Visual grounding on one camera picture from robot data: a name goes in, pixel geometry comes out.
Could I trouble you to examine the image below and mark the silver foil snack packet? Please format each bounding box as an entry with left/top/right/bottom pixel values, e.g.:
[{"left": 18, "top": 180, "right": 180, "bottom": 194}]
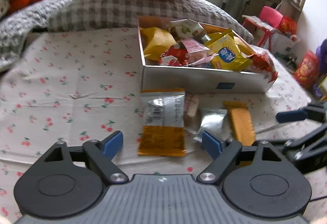
[{"left": 193, "top": 108, "right": 227, "bottom": 143}]

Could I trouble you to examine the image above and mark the orange clear cake packet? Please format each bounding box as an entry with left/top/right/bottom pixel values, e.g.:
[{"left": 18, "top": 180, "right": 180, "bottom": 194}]
[{"left": 138, "top": 88, "right": 186, "bottom": 157}]

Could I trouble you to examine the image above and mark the orange wafer bar packet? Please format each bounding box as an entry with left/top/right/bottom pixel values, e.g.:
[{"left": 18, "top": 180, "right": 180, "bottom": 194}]
[{"left": 223, "top": 101, "right": 255, "bottom": 146}]

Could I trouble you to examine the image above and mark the red gift bag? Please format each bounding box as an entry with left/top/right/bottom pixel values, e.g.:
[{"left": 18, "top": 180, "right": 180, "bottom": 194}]
[{"left": 294, "top": 50, "right": 319, "bottom": 90}]

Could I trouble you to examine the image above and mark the cherry print tablecloth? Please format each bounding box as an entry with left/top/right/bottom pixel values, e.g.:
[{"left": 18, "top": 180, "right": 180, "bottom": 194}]
[{"left": 1, "top": 29, "right": 319, "bottom": 222}]

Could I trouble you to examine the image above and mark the yellow blue cracker packet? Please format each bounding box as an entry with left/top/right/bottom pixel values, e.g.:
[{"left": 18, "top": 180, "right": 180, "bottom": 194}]
[{"left": 205, "top": 34, "right": 252, "bottom": 72}]

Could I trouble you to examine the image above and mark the pink snack packet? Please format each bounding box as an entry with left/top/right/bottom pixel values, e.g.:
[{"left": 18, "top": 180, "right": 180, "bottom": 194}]
[{"left": 181, "top": 38, "right": 214, "bottom": 67}]

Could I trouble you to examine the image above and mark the pink plastic chair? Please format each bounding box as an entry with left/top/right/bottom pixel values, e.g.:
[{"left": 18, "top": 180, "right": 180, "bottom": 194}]
[{"left": 242, "top": 5, "right": 283, "bottom": 51}]

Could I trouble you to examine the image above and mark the red snack packet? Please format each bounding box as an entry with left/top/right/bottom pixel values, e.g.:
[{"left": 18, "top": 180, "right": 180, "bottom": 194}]
[{"left": 159, "top": 43, "right": 189, "bottom": 67}]

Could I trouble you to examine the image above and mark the yellow snack packet in box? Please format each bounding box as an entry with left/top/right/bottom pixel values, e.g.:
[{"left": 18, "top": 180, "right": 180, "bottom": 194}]
[{"left": 140, "top": 27, "right": 176, "bottom": 61}]

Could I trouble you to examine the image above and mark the white nut snack packet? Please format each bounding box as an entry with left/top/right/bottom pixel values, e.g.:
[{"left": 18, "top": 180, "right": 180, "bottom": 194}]
[{"left": 167, "top": 19, "right": 211, "bottom": 44}]

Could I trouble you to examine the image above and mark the grey checked pillow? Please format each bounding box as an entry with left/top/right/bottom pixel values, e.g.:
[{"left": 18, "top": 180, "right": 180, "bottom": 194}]
[{"left": 47, "top": 0, "right": 254, "bottom": 43}]

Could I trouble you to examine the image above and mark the grey checked blanket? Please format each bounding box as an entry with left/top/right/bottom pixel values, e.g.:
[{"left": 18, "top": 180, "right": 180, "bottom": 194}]
[{"left": 1, "top": 0, "right": 74, "bottom": 72}]

